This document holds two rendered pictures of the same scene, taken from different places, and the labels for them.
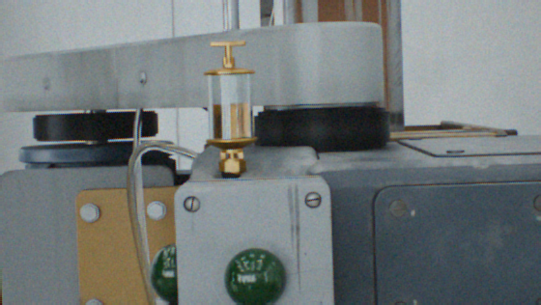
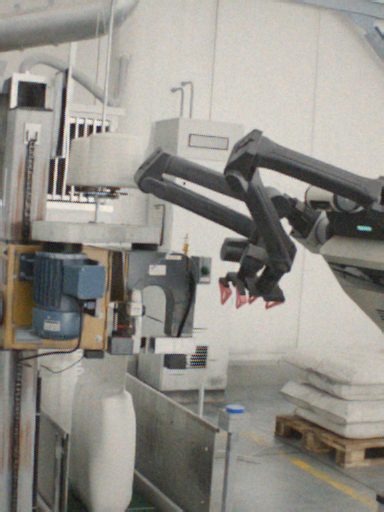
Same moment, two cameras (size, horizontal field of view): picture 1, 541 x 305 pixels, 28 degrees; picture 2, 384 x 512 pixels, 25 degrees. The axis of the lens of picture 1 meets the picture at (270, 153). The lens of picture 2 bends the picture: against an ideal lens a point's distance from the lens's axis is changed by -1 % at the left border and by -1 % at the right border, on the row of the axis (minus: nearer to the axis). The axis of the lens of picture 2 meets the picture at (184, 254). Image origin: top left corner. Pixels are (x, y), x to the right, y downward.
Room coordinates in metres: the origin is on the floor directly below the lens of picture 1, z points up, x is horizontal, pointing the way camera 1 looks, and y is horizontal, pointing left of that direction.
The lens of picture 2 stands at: (1.75, 2.59, 1.48)
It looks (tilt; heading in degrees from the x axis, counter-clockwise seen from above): 3 degrees down; 246
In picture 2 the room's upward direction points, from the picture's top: 4 degrees clockwise
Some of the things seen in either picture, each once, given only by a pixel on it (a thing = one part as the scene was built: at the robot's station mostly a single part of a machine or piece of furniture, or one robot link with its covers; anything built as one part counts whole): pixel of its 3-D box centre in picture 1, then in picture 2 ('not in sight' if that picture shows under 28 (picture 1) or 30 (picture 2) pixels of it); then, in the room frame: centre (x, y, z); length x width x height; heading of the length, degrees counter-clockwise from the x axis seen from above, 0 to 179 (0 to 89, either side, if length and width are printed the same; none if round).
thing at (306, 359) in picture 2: not in sight; (335, 358); (-1.52, -2.20, 0.56); 0.66 x 0.43 x 0.15; 177
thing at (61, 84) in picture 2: not in sight; (59, 113); (0.51, -2.03, 1.95); 0.30 x 0.01 x 0.48; 90
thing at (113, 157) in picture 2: not in sight; (115, 161); (0.91, 0.16, 1.61); 0.17 x 0.17 x 0.17
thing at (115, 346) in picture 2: not in sight; (119, 344); (0.81, 0.02, 1.04); 0.08 x 0.06 x 0.05; 0
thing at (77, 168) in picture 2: not in sight; (89, 162); (0.91, -0.10, 1.61); 0.15 x 0.14 x 0.17; 90
